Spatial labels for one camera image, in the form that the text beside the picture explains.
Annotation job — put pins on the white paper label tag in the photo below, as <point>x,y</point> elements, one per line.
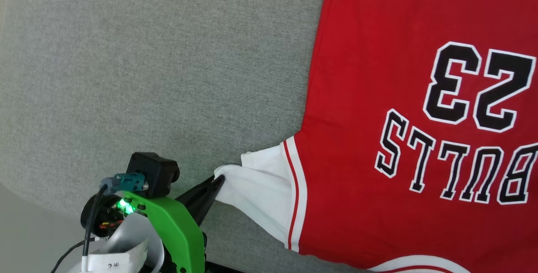
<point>113,262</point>

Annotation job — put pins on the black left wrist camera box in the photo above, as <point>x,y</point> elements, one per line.
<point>153,174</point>

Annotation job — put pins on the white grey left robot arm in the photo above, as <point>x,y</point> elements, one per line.
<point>130,239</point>

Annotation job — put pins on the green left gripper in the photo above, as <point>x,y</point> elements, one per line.
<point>176,231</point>

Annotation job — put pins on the red and white basketball jersey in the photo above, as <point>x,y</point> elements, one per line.
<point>378,96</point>

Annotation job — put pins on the grey fabric sofa surface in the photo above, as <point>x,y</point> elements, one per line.
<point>126,75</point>

